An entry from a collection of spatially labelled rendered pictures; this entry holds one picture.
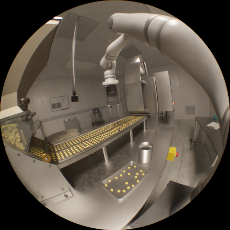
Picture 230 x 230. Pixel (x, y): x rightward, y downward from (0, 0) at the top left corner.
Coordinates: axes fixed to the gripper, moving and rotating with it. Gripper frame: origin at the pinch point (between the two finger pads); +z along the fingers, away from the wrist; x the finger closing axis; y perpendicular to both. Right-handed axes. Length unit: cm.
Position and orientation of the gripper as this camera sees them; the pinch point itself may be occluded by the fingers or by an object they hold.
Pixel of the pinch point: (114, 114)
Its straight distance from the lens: 49.4
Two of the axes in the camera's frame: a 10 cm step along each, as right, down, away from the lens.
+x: -9.9, 1.3, 0.2
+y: 0.0, -1.6, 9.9
